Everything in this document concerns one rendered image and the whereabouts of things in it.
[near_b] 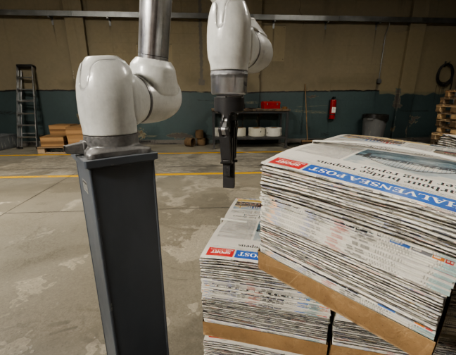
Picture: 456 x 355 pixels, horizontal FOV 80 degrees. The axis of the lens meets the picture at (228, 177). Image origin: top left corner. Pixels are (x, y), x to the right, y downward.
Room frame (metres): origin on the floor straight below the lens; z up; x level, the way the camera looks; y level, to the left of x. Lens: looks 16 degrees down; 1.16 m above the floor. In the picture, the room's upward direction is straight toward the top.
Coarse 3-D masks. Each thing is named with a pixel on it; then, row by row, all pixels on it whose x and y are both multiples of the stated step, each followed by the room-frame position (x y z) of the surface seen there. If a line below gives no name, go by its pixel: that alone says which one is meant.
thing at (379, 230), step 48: (288, 192) 0.42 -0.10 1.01; (336, 192) 0.36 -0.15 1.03; (384, 192) 0.32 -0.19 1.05; (432, 192) 0.32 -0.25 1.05; (288, 240) 0.43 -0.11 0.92; (336, 240) 0.36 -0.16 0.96; (384, 240) 0.32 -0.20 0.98; (432, 240) 0.28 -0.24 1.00; (336, 288) 0.37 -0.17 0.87; (384, 288) 0.32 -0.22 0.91; (432, 288) 0.28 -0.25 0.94; (432, 336) 0.28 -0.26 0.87
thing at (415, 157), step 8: (320, 144) 0.56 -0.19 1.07; (328, 144) 0.57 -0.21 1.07; (336, 144) 0.57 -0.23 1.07; (344, 144) 0.57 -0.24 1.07; (352, 144) 0.57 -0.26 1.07; (360, 152) 0.50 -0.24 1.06; (368, 152) 0.50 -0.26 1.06; (376, 152) 0.50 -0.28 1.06; (384, 152) 0.50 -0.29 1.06; (392, 152) 0.50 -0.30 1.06; (400, 152) 0.50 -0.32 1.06; (416, 160) 0.44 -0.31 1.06; (424, 160) 0.44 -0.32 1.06; (432, 160) 0.44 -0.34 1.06; (440, 160) 0.44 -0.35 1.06; (448, 160) 0.44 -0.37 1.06
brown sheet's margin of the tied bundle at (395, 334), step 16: (272, 272) 0.45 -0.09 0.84; (288, 272) 0.42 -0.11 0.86; (304, 288) 0.40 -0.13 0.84; (320, 288) 0.38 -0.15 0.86; (336, 304) 0.36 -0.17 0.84; (352, 304) 0.34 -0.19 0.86; (448, 304) 0.33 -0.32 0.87; (352, 320) 0.35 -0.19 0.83; (368, 320) 0.33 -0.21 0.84; (384, 320) 0.31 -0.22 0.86; (384, 336) 0.31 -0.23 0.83; (400, 336) 0.30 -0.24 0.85; (416, 336) 0.29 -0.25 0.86; (416, 352) 0.29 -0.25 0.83; (432, 352) 0.27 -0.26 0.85
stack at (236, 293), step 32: (224, 224) 0.69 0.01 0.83; (256, 224) 0.68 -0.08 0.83; (224, 256) 0.52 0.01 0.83; (256, 256) 0.52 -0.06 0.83; (224, 288) 0.52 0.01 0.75; (256, 288) 0.50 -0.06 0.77; (288, 288) 0.49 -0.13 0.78; (224, 320) 0.52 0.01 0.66; (256, 320) 0.50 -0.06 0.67; (288, 320) 0.49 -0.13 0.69; (320, 320) 0.47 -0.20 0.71; (448, 320) 0.42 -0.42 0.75; (224, 352) 0.52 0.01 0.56; (256, 352) 0.50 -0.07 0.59; (288, 352) 0.49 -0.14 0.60; (384, 352) 0.45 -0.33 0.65; (448, 352) 0.42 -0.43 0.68
